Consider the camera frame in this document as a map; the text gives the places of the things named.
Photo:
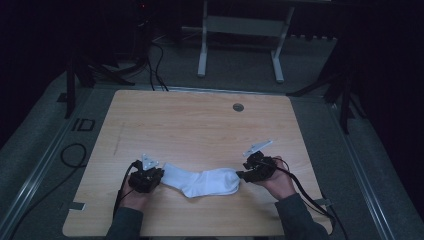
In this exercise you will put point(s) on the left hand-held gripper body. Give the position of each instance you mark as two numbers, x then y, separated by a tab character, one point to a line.
144	178

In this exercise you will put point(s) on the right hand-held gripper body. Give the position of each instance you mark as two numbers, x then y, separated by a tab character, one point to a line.
261	168

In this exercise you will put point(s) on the white sock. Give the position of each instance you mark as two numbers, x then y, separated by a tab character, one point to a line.
201	181

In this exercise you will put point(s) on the person's left hand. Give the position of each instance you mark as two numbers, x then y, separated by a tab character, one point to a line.
133	198

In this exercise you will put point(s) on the person's right hand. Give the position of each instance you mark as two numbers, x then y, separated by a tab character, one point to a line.
281	183

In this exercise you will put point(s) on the round grey table grommet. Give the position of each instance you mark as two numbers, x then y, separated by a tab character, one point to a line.
238	107

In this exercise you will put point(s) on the grey tape piece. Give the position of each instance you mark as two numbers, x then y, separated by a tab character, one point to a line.
77	206
324	202

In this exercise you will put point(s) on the black tripod stand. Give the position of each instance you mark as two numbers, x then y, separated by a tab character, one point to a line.
340	90
86	75

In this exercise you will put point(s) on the metal floor rail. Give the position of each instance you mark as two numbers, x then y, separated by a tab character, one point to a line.
363	180
36	173

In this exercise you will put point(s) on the white metal stand frame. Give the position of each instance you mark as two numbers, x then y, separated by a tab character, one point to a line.
240	26

